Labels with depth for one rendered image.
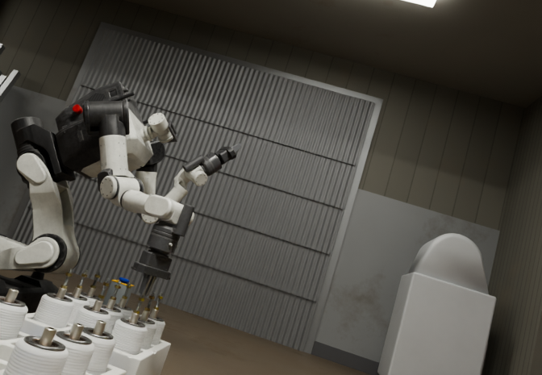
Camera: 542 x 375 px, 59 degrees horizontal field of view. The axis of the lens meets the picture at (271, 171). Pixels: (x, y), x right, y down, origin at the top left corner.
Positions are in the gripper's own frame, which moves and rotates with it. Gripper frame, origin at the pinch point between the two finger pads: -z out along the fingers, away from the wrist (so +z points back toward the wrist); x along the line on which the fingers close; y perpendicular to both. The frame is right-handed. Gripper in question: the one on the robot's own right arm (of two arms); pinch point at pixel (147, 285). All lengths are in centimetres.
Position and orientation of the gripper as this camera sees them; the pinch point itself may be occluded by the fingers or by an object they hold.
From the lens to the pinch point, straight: 153.4
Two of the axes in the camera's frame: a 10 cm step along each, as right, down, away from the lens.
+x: -6.6, -3.7, -6.5
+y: 6.8, 0.6, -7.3
